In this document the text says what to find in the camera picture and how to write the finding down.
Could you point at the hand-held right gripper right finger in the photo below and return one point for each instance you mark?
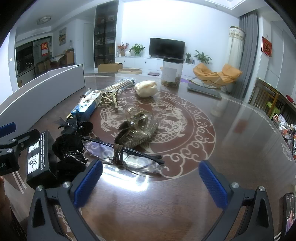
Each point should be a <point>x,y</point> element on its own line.
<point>212,185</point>

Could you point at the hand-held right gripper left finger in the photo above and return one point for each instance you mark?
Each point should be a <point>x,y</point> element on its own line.
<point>89,183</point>

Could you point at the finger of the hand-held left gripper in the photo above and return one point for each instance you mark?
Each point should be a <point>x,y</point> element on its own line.
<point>8,129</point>
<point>25,140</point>

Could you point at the black box with white labels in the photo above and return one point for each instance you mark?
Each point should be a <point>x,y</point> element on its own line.
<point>46,157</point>

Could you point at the white partition board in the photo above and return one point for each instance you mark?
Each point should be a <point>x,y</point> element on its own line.
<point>41,92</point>

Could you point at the gold pearl hair claw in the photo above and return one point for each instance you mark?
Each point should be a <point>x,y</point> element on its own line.
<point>108,98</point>

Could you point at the brown patterned desktop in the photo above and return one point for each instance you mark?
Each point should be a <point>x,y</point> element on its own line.
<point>231,150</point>

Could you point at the black scrunchie with pearls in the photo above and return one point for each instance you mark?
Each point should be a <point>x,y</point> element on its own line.
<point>67,143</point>

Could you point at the black bow hair clip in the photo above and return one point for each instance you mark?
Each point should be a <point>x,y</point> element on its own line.
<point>84,127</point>

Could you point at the rhinestone bow hair claw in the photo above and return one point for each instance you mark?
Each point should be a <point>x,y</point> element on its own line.
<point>136,138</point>

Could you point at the dark patterned clothing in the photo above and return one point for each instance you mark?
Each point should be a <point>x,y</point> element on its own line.
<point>19,224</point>

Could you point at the blue and white medicine box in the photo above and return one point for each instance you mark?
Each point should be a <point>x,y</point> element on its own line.
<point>84,107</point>

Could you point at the dark glass sliding door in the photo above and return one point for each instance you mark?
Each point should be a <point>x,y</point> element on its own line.
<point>25,60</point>

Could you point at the black smartphone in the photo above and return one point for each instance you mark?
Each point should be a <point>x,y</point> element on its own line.
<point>290,215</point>

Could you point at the red door poster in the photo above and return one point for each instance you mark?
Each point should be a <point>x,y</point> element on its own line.
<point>45,48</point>

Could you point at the wooden dining chair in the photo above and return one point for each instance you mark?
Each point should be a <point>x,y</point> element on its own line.
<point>70,58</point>

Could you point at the grey tablet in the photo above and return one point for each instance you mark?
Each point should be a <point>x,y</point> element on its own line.
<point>203,90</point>

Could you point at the cluttered wooden side cabinet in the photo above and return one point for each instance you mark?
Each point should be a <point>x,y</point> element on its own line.
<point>285,120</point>

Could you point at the clear packet of chopsticks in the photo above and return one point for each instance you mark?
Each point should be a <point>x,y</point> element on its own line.
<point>122,83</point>

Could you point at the purple floor mat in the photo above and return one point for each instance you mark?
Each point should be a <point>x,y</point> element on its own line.
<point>186,80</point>

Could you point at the cream knitted cloth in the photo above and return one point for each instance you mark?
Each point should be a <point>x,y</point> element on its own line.
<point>145,89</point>

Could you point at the cardboard box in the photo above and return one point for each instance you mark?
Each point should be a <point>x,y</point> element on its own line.
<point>108,67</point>

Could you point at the orange lounge chair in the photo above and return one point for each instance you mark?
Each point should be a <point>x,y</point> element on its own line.
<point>229,71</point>

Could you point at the round ceiling lamp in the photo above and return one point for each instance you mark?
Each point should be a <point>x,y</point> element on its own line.
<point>44,20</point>

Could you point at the beige round pet bed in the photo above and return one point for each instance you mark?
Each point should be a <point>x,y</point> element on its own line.
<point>129,71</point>

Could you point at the clear jar with black lid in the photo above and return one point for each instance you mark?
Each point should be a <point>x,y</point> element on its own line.
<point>172,71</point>

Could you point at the dark floor mat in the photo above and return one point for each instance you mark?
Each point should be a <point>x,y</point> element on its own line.
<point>153,74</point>

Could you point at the large potted plant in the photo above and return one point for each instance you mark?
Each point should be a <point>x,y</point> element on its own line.
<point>202,56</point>

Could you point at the white television cabinet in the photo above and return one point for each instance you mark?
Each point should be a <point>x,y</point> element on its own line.
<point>138,62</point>

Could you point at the small potted plant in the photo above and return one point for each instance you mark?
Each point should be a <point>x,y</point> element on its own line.
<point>188,56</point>

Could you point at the dark glass bookshelf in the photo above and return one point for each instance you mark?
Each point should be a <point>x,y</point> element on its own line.
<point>105,34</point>

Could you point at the red flower bouquet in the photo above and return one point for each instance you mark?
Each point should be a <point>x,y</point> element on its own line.
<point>122,47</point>

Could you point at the white round vase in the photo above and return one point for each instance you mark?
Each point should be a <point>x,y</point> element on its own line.
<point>128,53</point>

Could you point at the standing air conditioner with cover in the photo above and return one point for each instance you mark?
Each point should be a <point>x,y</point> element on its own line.
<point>235,46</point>

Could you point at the green leafy potted plant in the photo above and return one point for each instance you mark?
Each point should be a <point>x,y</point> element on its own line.
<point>137,49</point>

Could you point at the grey curtain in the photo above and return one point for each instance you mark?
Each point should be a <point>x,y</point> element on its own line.
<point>248,46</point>

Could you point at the black television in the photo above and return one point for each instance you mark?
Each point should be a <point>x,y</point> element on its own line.
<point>166,47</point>

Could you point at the black frame eyeglasses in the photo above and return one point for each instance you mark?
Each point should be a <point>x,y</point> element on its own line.
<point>138,153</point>

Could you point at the framed wall painting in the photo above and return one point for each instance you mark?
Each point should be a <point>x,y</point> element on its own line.
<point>62,36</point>

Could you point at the red wall hanging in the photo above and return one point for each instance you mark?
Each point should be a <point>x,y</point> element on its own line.
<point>266,46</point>

